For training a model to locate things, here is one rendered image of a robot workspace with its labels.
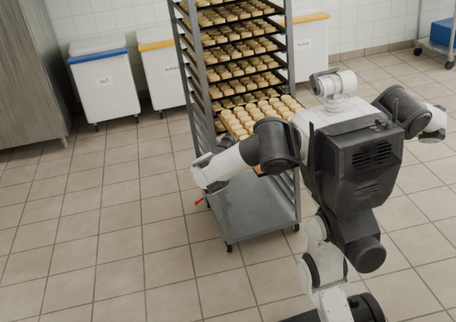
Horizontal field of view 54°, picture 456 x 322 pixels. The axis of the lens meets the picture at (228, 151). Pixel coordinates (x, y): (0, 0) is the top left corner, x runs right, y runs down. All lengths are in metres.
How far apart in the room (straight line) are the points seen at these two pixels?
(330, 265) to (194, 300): 1.03
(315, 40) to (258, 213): 2.20
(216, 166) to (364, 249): 0.52
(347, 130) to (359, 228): 0.36
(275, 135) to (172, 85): 3.11
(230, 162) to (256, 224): 1.45
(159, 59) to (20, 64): 1.18
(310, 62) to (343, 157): 3.40
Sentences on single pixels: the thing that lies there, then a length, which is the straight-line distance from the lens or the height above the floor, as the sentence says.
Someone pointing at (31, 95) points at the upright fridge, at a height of 0.60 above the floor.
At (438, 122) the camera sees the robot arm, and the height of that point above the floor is 1.19.
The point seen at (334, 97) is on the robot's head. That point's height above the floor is 1.38.
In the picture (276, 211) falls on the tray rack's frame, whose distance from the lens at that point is 2.87.
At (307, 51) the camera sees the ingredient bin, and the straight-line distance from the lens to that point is 4.55.
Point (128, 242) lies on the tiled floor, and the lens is 3.10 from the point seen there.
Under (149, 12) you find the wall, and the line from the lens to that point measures 4.82.
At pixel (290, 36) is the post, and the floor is 1.29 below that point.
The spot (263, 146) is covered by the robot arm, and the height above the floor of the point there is 1.31.
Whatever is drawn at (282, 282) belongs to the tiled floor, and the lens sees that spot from 2.65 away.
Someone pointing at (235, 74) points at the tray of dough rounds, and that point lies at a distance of 2.25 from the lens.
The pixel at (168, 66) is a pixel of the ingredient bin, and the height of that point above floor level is 0.55.
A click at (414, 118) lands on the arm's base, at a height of 1.30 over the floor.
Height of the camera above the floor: 1.97
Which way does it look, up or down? 31 degrees down
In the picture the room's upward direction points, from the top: 8 degrees counter-clockwise
